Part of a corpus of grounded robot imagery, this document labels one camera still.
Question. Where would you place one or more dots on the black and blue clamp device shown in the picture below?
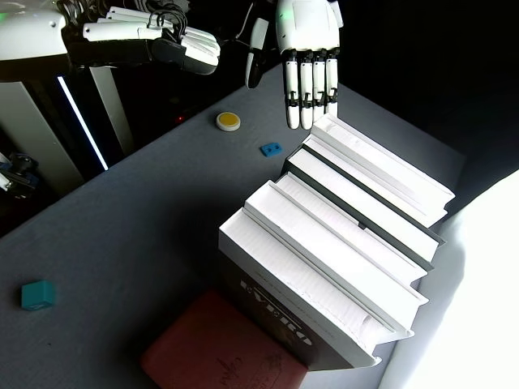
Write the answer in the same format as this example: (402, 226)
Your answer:
(18, 174)

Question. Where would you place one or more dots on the book with photo cover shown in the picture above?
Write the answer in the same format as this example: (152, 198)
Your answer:
(324, 206)

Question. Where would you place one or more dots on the teal cube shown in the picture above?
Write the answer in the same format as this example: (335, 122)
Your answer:
(37, 295)

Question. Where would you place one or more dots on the white light strip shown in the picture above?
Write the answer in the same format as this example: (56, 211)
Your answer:
(81, 121)

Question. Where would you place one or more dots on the dark grey cover book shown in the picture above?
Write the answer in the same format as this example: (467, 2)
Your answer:
(365, 204)

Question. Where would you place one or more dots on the white post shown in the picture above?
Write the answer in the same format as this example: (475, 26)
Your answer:
(116, 113)

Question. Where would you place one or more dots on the small blue block with holes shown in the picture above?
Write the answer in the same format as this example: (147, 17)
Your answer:
(271, 149)

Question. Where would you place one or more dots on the white hardcover book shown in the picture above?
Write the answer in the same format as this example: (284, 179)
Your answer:
(365, 174)
(365, 148)

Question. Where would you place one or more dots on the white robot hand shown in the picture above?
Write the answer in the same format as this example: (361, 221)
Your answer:
(36, 32)
(308, 24)

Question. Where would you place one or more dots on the red flat book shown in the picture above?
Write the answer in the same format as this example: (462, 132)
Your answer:
(211, 348)

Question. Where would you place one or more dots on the white book with oval mark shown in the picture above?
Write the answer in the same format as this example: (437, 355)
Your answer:
(324, 243)

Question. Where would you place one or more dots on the yellow round disc white rim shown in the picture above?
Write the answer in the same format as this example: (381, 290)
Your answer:
(228, 120)

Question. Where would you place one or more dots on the grey table cloth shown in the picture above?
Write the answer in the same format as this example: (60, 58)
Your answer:
(121, 243)

